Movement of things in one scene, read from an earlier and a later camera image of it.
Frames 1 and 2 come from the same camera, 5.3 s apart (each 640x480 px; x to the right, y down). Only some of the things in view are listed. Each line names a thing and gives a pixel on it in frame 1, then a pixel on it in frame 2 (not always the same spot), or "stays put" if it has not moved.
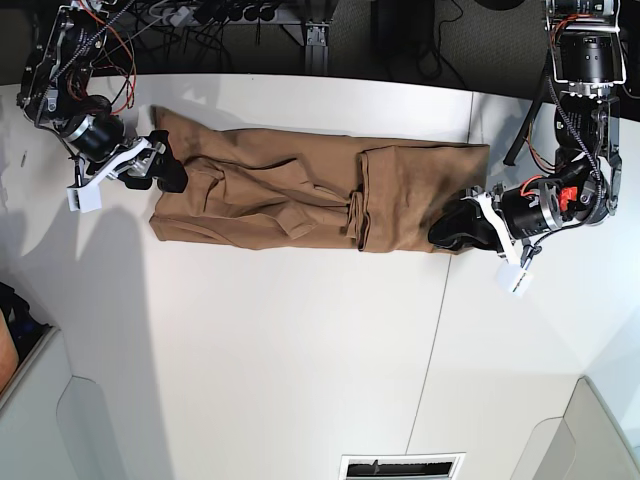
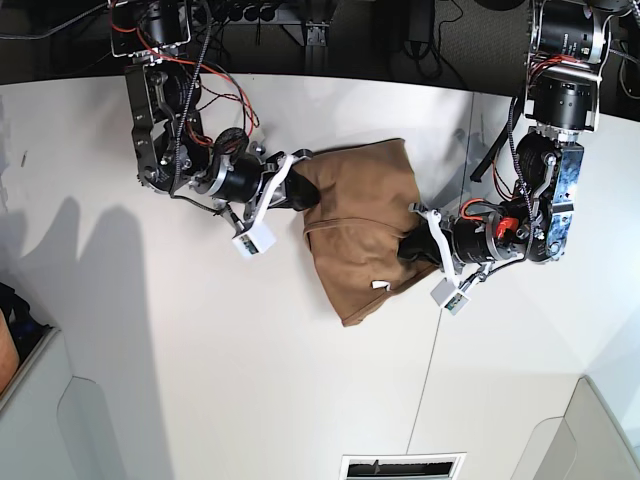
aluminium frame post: [316, 50] stays put
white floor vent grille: [433, 466] stays put
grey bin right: [586, 443] stays put
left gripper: [102, 141] -> [244, 177]
